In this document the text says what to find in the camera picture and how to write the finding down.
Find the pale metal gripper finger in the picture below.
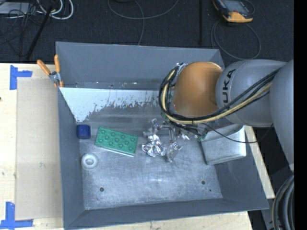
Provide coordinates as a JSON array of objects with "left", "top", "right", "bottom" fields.
[
  {"left": 165, "top": 141, "right": 183, "bottom": 163},
  {"left": 143, "top": 118, "right": 162, "bottom": 138}
]

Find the crumpled silver foil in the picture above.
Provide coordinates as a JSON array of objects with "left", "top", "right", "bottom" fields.
[{"left": 142, "top": 134, "right": 167, "bottom": 158}]

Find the dark green flat block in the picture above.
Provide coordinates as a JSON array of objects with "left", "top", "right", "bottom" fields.
[{"left": 94, "top": 126, "right": 139, "bottom": 158}]

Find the grey metal bin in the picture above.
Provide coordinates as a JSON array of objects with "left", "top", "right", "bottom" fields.
[{"left": 55, "top": 41, "right": 270, "bottom": 230}]

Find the grey metal box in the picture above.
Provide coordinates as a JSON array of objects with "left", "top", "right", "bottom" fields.
[{"left": 200, "top": 125, "right": 248, "bottom": 166}]

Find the blue cylinder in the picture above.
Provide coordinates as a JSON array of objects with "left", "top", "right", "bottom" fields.
[{"left": 76, "top": 124, "right": 92, "bottom": 140}]

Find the pale wood flat board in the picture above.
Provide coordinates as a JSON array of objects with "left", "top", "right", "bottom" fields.
[{"left": 14, "top": 77, "right": 63, "bottom": 221}]

